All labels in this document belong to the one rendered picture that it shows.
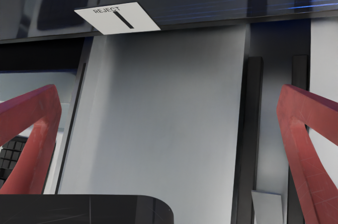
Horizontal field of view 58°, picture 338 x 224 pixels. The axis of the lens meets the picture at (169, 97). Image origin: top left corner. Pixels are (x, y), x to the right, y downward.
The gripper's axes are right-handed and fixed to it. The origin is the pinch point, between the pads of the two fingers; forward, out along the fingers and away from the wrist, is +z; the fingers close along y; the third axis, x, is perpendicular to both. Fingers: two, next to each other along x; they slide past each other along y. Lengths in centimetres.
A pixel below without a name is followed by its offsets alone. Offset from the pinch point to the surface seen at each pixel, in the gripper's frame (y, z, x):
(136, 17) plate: 3.8, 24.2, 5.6
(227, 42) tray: -8.6, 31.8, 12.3
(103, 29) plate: 8.5, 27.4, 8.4
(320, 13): -14.8, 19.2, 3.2
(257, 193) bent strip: -9.4, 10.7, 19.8
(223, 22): -6.0, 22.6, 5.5
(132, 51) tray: 6.2, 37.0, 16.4
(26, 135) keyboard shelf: 31, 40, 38
